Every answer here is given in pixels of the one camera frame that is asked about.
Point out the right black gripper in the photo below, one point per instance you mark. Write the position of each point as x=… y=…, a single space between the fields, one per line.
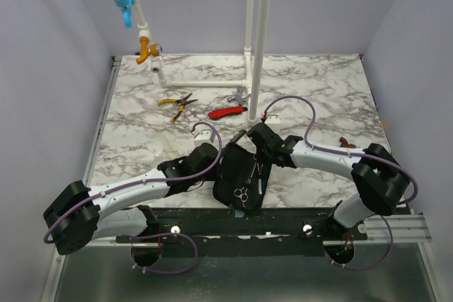
x=255 y=136

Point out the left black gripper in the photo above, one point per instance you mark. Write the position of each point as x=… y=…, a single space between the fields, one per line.
x=216 y=174

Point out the silver thinning scissors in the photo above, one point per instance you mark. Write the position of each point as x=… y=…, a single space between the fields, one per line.
x=259 y=179

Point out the black fabric tool case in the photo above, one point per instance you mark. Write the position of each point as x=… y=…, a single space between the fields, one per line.
x=235 y=167

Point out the silver hair scissors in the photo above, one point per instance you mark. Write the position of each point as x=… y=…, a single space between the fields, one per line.
x=242 y=193

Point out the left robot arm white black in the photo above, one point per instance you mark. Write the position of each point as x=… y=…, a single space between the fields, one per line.
x=73 y=217

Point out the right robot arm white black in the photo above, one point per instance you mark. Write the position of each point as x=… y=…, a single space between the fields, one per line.
x=380 y=181

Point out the black hair comb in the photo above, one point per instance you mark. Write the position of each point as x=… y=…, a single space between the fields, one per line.
x=236 y=138

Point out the red utility knife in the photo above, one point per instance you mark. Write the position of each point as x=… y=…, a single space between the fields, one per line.
x=227 y=112

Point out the brown faucet tap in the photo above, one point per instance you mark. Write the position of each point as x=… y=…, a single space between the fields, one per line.
x=345 y=144

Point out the orange faucet tap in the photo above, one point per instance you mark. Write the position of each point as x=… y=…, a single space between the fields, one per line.
x=147 y=50

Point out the blue faucet tap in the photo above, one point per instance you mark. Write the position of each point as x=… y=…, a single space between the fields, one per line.
x=126 y=9

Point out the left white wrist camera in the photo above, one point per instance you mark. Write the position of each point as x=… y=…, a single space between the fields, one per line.
x=204 y=136

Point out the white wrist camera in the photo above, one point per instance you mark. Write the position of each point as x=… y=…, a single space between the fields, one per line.
x=273 y=121
x=204 y=136

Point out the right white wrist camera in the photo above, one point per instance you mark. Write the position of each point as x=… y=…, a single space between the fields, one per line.
x=273 y=121

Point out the yellow handled pliers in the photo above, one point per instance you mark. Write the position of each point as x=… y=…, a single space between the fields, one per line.
x=181 y=103

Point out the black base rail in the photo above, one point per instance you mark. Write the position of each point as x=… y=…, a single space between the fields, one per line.
x=213 y=232

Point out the white PVC pipe frame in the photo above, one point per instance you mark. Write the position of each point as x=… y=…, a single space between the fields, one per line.
x=253 y=55

